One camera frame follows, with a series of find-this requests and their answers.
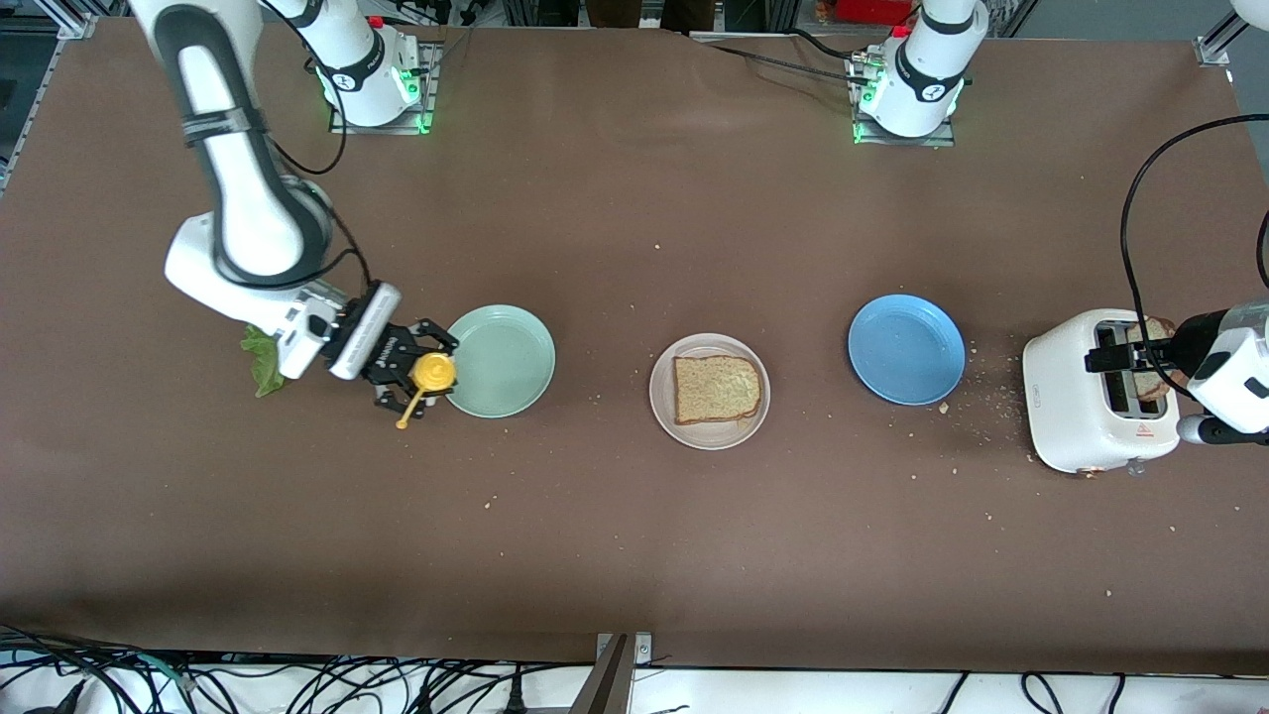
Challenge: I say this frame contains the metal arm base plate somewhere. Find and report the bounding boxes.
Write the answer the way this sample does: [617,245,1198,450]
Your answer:
[851,50,958,148]
[329,40,438,135]

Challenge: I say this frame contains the blue plate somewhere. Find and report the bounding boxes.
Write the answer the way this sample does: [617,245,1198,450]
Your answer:
[848,294,967,407]

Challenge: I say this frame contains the beige plate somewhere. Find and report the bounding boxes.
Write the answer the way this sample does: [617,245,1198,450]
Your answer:
[649,333,771,451]

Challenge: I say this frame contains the brown table cover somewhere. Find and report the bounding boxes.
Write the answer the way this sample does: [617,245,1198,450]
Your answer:
[0,18,1269,677]

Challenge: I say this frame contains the mint green plate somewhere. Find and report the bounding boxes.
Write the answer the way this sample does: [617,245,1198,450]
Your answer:
[436,304,557,419]

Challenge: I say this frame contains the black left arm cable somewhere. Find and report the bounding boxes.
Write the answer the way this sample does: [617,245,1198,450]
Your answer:
[1120,112,1269,400]

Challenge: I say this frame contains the red box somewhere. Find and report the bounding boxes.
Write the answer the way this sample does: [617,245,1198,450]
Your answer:
[836,0,918,25]

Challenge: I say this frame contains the yellow mustard squeeze bottle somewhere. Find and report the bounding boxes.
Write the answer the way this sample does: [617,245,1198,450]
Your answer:
[395,351,458,431]

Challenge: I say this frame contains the black base power cable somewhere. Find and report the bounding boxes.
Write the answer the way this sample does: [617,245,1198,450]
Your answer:
[709,44,862,84]

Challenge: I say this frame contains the aluminium frame profile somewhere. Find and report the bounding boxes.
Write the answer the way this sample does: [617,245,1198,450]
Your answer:
[1195,0,1269,68]

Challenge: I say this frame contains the green lettuce leaf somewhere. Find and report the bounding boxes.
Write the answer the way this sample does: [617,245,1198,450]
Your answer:
[241,325,288,399]

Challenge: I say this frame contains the white toaster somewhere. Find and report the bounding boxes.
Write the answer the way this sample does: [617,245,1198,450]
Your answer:
[1023,308,1183,479]

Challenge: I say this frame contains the brown toast bread slice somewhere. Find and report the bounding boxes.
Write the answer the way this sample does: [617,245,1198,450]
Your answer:
[1125,317,1178,403]
[673,355,763,426]

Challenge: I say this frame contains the teal cable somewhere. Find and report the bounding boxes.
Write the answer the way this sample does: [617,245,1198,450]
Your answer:
[124,650,189,687]

